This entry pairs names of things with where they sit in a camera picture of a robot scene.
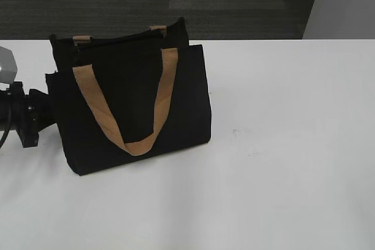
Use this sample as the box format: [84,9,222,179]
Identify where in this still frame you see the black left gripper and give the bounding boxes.
[16,81,56,148]

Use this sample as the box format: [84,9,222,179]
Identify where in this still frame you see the black tote bag tan handles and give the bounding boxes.
[46,18,212,176]

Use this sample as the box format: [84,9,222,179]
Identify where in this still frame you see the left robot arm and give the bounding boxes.
[1,81,56,148]

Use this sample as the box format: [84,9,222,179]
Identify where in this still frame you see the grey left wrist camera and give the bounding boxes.
[0,47,18,85]

